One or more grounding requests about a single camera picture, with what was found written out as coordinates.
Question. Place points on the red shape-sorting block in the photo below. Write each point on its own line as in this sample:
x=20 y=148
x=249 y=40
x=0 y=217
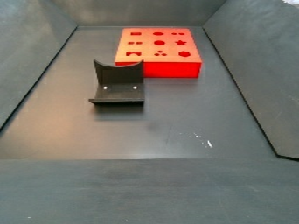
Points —
x=166 y=49

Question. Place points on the black curved holder bracket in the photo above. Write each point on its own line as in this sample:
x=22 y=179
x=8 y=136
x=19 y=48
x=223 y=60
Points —
x=120 y=84

